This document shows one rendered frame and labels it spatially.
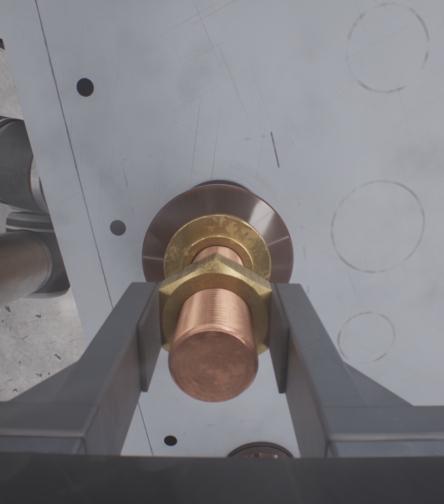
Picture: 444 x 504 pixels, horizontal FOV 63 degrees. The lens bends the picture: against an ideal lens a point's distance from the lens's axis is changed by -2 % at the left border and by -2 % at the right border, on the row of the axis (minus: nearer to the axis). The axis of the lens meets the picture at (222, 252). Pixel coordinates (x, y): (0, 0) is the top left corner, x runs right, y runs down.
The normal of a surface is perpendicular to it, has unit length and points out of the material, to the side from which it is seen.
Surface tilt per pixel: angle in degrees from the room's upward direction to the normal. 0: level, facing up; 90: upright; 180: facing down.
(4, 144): 33
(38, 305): 0
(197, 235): 0
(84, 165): 0
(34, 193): 28
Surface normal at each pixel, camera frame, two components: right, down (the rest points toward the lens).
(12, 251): 0.80, -0.59
